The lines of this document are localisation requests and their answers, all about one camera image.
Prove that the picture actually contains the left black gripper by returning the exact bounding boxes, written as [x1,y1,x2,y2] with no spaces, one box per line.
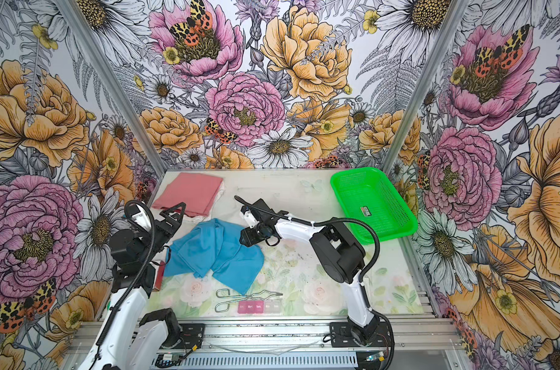
[138,203,187,263]

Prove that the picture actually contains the blue t-shirt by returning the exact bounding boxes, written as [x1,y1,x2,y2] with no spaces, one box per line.
[164,219,264,294]

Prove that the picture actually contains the green plastic basket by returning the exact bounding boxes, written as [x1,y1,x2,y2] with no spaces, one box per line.
[330,167,418,242]

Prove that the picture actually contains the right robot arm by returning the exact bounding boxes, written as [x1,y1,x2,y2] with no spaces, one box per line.
[235,196,387,345]

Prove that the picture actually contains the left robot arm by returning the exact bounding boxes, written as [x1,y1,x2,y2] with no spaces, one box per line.
[80,200,186,369]

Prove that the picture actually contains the folded pink t-shirt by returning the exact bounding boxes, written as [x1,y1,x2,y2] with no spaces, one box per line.
[152,173,223,217]

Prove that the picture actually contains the red white small box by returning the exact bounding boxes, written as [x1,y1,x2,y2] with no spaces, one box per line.
[153,261,166,291]

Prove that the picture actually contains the pink pill organizer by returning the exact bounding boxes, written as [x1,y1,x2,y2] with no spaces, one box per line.
[238,300,282,315]

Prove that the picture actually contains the metal tongs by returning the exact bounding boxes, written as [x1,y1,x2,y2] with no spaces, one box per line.
[215,288,284,313]

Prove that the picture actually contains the basket barcode sticker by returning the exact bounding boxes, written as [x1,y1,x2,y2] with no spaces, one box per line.
[361,207,372,217]

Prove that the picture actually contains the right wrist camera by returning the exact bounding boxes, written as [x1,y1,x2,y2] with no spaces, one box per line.
[241,210,259,228]

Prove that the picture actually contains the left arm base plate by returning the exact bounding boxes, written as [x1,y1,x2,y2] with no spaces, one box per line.
[161,323,206,351]

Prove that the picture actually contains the aluminium front rail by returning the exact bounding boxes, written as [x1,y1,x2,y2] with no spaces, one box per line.
[66,318,466,355]

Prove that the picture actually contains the left black cable conduit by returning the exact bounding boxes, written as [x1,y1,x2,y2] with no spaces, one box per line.
[94,199,157,348]

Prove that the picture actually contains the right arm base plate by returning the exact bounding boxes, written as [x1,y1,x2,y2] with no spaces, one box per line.
[329,322,394,348]

